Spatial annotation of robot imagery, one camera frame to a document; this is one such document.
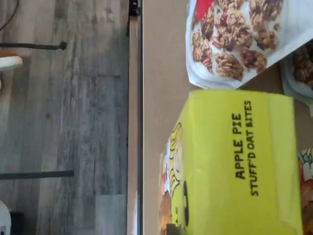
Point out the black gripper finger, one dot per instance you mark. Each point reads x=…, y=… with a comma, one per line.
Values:
x=174, y=231

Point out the green Bobo's apple pie box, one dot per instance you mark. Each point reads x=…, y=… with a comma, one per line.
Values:
x=306, y=195
x=220, y=147

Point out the black box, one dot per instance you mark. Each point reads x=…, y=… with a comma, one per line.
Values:
x=17, y=224

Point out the brown particle board shelf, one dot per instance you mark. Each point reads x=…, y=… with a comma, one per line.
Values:
x=166, y=73

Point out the black metal leg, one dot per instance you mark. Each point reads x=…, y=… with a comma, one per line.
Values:
x=36, y=175
x=31, y=46

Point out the white granola bag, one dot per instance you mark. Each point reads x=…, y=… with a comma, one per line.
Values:
x=298, y=73

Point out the granola bag red label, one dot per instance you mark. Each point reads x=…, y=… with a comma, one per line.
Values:
x=232, y=36

